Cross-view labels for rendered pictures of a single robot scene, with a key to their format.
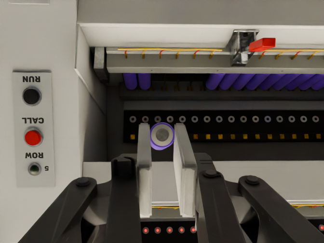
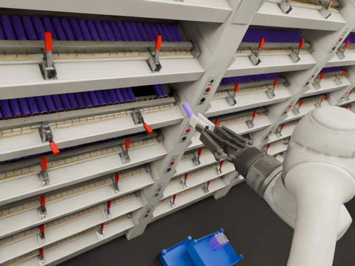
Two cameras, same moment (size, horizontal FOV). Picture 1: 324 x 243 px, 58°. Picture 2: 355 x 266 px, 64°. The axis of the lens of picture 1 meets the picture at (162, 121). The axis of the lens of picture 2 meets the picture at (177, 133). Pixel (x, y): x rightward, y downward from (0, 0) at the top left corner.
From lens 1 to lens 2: 0.76 m
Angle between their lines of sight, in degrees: 66
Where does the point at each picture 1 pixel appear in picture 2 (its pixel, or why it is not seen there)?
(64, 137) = (200, 89)
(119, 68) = (171, 101)
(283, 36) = (123, 122)
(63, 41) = not seen: hidden behind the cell
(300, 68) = (111, 110)
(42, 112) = (202, 96)
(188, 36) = (152, 116)
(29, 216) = (220, 66)
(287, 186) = (138, 79)
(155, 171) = (179, 79)
